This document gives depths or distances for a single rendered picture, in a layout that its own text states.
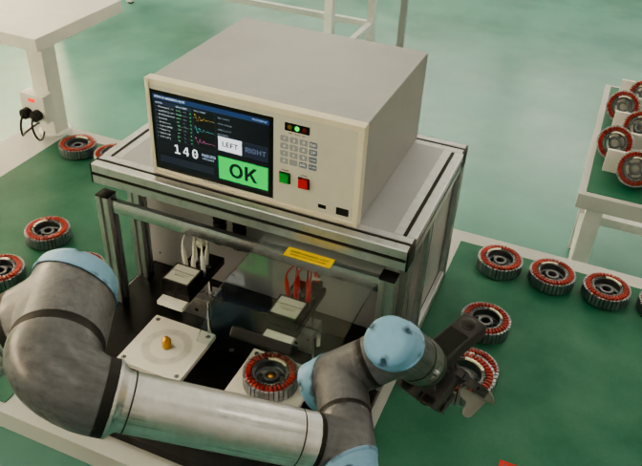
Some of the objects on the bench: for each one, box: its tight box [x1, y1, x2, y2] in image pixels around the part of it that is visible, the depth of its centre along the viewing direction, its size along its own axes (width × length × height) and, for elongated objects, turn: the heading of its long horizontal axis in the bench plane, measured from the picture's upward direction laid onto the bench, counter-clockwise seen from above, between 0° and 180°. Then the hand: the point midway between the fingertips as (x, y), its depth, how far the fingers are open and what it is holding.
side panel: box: [412, 164, 465, 329], centre depth 162 cm, size 28×3×32 cm, turn 153°
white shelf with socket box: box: [0, 0, 122, 141], centre depth 209 cm, size 35×37×46 cm
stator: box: [0, 254, 27, 292], centre depth 172 cm, size 11×11×4 cm
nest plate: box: [117, 315, 210, 381], centre depth 153 cm, size 15×15×1 cm
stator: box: [460, 302, 511, 345], centre depth 165 cm, size 11×11×4 cm
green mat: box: [374, 241, 642, 466], centre depth 149 cm, size 94×61×1 cm, turn 153°
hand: (464, 376), depth 129 cm, fingers closed on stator, 13 cm apart
